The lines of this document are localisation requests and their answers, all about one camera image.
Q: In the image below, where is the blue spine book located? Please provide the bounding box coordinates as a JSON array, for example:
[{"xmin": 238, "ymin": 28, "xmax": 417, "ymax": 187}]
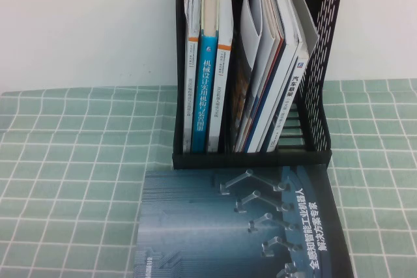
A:
[{"xmin": 191, "ymin": 0, "xmax": 220, "ymax": 154}]

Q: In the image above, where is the blue circuit robot brochure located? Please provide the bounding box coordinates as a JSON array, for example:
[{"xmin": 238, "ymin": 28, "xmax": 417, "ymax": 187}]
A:
[{"xmin": 132, "ymin": 165, "xmax": 354, "ymax": 278}]

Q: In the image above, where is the leaning magazines stack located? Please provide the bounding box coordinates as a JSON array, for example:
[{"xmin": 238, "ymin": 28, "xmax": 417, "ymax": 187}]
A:
[{"xmin": 247, "ymin": 0, "xmax": 300, "ymax": 154}]

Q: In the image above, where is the floppy white brochure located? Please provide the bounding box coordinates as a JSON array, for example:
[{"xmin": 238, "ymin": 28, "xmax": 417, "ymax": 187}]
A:
[{"xmin": 235, "ymin": 0, "xmax": 281, "ymax": 152}]

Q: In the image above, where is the green checkered tablecloth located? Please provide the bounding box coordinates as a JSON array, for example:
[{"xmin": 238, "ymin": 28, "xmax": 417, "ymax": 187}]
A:
[{"xmin": 0, "ymin": 78, "xmax": 417, "ymax": 278}]

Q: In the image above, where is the orange-edged thin magazine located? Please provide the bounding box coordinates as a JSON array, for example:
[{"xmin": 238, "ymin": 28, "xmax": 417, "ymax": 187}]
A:
[{"xmin": 240, "ymin": 0, "xmax": 287, "ymax": 152}]

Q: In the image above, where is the dark cover photo magazine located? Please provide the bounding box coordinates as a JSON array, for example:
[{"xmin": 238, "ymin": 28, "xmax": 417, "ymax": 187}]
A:
[{"xmin": 231, "ymin": 38, "xmax": 260, "ymax": 152}]

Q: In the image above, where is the thick white orange-banded book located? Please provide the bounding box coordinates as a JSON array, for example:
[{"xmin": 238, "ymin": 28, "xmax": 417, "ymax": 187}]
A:
[{"xmin": 207, "ymin": 0, "xmax": 233, "ymax": 154}]

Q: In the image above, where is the black mesh book holder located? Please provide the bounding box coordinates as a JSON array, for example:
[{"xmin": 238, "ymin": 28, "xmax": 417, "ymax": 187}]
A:
[{"xmin": 171, "ymin": 0, "xmax": 341, "ymax": 170}]

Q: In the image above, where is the white automotive spine book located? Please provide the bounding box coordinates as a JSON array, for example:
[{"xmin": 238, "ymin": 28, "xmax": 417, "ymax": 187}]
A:
[{"xmin": 266, "ymin": 0, "xmax": 310, "ymax": 153}]

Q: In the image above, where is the thin white orange-banded book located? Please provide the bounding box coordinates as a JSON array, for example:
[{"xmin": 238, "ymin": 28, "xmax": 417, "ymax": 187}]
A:
[{"xmin": 182, "ymin": 0, "xmax": 203, "ymax": 154}]

